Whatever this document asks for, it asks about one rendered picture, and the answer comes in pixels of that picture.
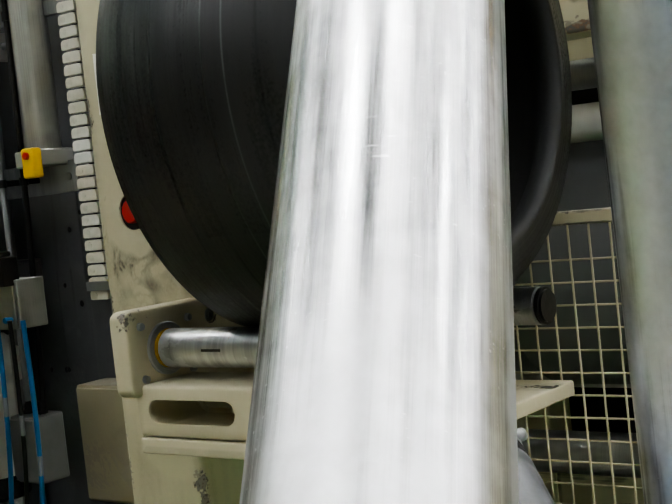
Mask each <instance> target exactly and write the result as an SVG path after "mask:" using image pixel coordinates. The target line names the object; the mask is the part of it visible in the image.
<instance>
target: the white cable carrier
mask: <svg viewBox="0 0 672 504"><path fill-rule="evenodd" d="M56 1H62V2H59V3H57V5H56V9H57V13H61V14H63V15H60V16H59V17H58V25H59V26H67V27H63V28H61V29H60V31H59V34H60V38H61V39H63V38H64V39H67V40H63V41H62V42H61V50H62V51H71V52H67V53H64V54H63V56H62V59H63V63H64V64H71V63H76V62H77V63H76V64H71V65H67V66H65V67H64V75H65V76H69V77H71V76H75V77H71V78H67V79H66V81H65V84H66V88H67V89H75V88H79V89H75V90H70V91H68V92H67V101H71V102H74V101H79V100H80V102H75V103H70V104H69V106H68V111H69V114H78V113H81V114H79V115H74V116H71V117H70V126H74V127H77V126H83V127H79V128H74V129H72V131H71V135H72V139H82V138H85V139H84V140H78V141H74V142H73V151H77V152H80V151H86V150H87V152H83V153H76V154H75V155H74V162H75V164H85V163H89V164H87V165H80V166H77V167H76V176H89V175H90V177H86V178H79V179H78V180H77V187H78V189H87V188H91V190H83V191H80V192H79V201H92V202H88V203H82V204H81V206H80V210H81V214H89V213H93V215H85V216H83V217H82V225H83V226H94V225H95V227H89V228H85V229H84V230H83V237H84V238H85V239H86V238H88V239H89V238H96V239H95V240H87V241H85V250H86V251H96V250H98V251H99V252H90V253H87V255H86V261H87V263H100V264H96V265H90V266H88V275H89V276H97V275H102V277H92V278H90V279H89V282H96V281H108V276H107V275H108V274H107V266H106V264H105V262H106V258H105V251H103V250H105V249H104V241H103V239H101V237H103V232H102V226H100V225H102V224H101V215H100V214H98V212H100V207H99V201H97V200H99V198H98V190H97V189H96V187H97V181H96V176H95V175H96V173H95V164H94V156H93V151H92V149H93V147H92V139H90V137H91V127H90V126H88V125H89V124H90V118H89V113H86V112H88V105H87V101H85V99H87V97H86V88H84V87H85V80H84V75H83V74H84V71H83V63H82V54H81V46H80V37H79V29H78V20H77V12H76V3H75V0H66V1H64V0H56ZM68 12H70V13H68ZM64 13H66V14H64ZM68 25H71V26H68ZM72 37H74V38H72ZM68 38H71V39H68ZM72 50H75V51H72ZM76 75H78V76H76ZM90 295H91V300H106V299H110V298H111V295H110V290H105V291H91V293H90Z"/></svg>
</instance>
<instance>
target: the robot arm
mask: <svg viewBox="0 0 672 504"><path fill-rule="evenodd" d="M587 1H588V10H589V19H590V28H591V37H592V46H593V55H594V63H595V72H596V81H597V90H598V99H599V108H600V117H601V125H602V134H603V143H604V152H605V161H606V170H607V179H608V187H609V196H610V205H611V214H612V223H613V232H614V241H615V249H616V258H617V267H618V276H619V285H620V294H621V303H622V311H623V320H624V329H625V338H626V347H627V356H628V365H629V373H630V382H631V391H632V400H633V409H634V418H635V427H636V436H637V444H638V453H639V462H640V471H641V480H642V489H643V498H644V504H672V0H587ZM527 438H528V434H527V432H526V430H525V429H524V428H522V427H520V428H518V429H517V412H516V378H515V343H514V309H513V274H512V240H511V205H510V171H509V137H508V102H507V68H506V33H505V0H297V3H296V11H295V20H294V29H293V38H292V46H291V55H290V64H289V73H288V81H287V90H286V99H285V108H284V116H283V125H282V134H281V143H280V151H279V160H278V169H277V178H276V187H275V195H274V204H273V213H272V222H271V230H270V239H269V248H268V257H267V265H266V273H265V281H264V290H263V299H262V307H261V318H260V327H259V335H258V344H257V353H256V362H255V370H254V379H253V388H252V397H251V405H250V414H249V423H248V432H247V440H246V449H245V458H244V467H243V475H242V484H241V493H240V502H239V504H555V502H554V500H553V499H552V497H551V495H550V493H549V491H548V489H547V487H546V486H545V484H544V482H543V480H542V478H541V476H540V475H539V473H538V471H537V469H536V467H535V465H534V463H533V462H532V460H531V458H530V456H529V454H528V452H527V450H526V449H525V447H524V446H523V444H522V442H523V441H525V440H527Z"/></svg>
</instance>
